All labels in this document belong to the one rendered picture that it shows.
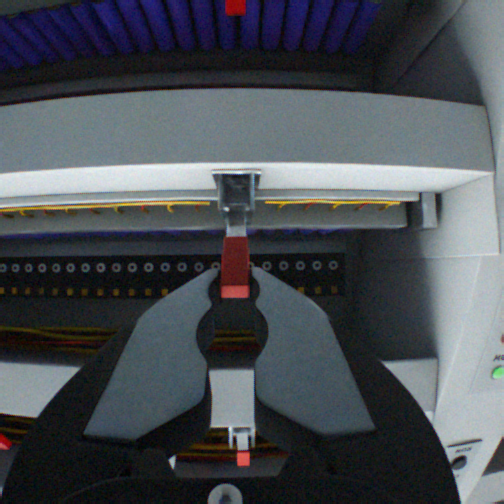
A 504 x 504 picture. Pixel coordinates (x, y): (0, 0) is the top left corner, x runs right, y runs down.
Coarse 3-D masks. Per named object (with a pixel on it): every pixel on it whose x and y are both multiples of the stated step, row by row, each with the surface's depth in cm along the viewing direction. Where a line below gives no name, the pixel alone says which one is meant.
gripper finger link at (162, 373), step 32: (192, 288) 11; (160, 320) 9; (192, 320) 9; (128, 352) 8; (160, 352) 8; (192, 352) 8; (128, 384) 7; (160, 384) 7; (192, 384) 7; (96, 416) 6; (128, 416) 6; (160, 416) 6; (192, 416) 7; (160, 448) 6
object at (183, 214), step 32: (0, 224) 22; (32, 224) 22; (64, 224) 22; (96, 224) 22; (128, 224) 22; (160, 224) 22; (192, 224) 22; (224, 224) 22; (256, 224) 22; (288, 224) 22; (320, 224) 22; (352, 224) 22; (384, 224) 22
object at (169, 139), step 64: (0, 128) 15; (64, 128) 15; (128, 128) 15; (192, 128) 15; (256, 128) 15; (320, 128) 15; (384, 128) 15; (448, 128) 15; (0, 192) 18; (64, 192) 19; (448, 192) 20; (0, 256) 33; (384, 256) 30; (448, 256) 20
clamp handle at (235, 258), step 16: (240, 208) 17; (240, 224) 15; (224, 240) 14; (240, 240) 14; (224, 256) 13; (240, 256) 13; (224, 272) 12; (240, 272) 12; (224, 288) 11; (240, 288) 11
